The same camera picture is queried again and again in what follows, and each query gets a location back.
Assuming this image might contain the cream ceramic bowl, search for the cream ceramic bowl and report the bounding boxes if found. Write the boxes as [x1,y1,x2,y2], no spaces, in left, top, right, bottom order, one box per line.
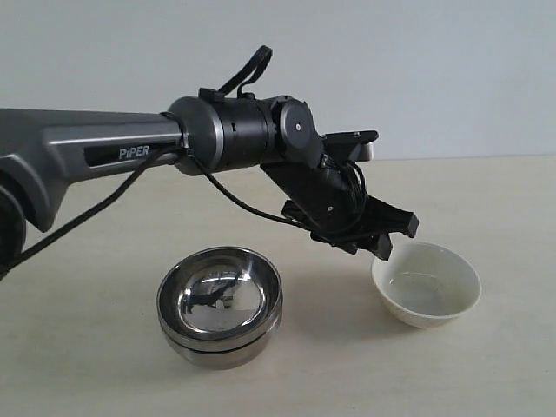
[370,242,482,329]

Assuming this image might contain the plain stainless steel bowl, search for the plain stainless steel bowl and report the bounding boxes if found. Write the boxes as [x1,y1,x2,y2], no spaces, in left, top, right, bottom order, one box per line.
[163,321,280,370]

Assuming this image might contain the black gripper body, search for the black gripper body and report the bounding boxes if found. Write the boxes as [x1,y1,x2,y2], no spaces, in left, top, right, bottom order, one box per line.
[261,162,402,255]

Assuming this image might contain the black cable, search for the black cable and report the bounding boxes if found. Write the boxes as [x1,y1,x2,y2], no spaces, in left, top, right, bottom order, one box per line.
[0,44,370,283]

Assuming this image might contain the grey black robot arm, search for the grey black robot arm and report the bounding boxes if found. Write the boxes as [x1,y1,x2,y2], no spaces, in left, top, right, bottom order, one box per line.
[1,89,419,274]

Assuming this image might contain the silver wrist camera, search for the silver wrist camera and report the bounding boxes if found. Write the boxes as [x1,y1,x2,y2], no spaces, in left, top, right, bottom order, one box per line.
[323,130,379,162]

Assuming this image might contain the patterned stainless steel bowl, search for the patterned stainless steel bowl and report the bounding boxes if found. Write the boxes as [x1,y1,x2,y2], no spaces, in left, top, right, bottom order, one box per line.
[156,246,283,347]

